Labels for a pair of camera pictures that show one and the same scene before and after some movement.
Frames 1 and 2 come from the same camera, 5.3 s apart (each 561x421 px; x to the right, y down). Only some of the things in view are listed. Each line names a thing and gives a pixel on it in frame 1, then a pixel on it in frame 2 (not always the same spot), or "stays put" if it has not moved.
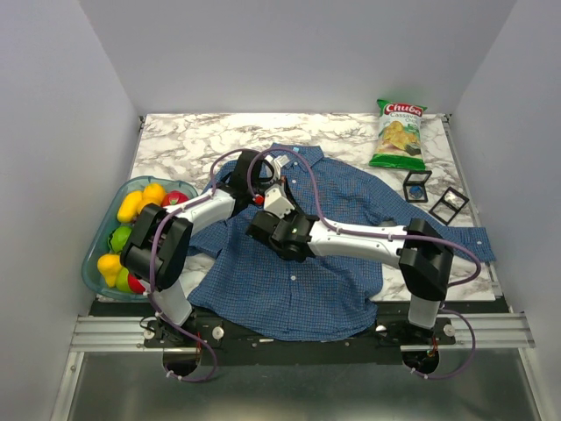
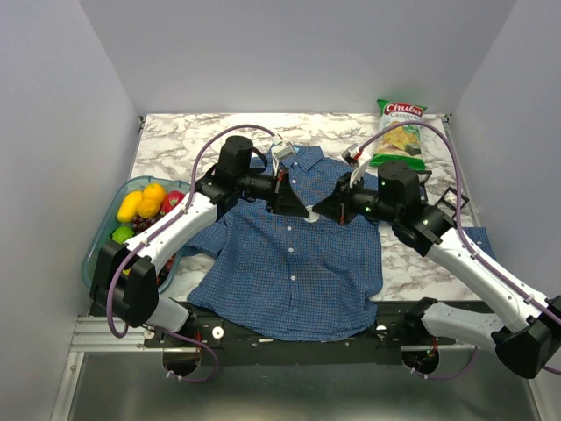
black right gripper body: [289, 217] -> [365, 202]
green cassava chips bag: [400, 137] stays put
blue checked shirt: [325, 296] stays put
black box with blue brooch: [414, 186] stays put
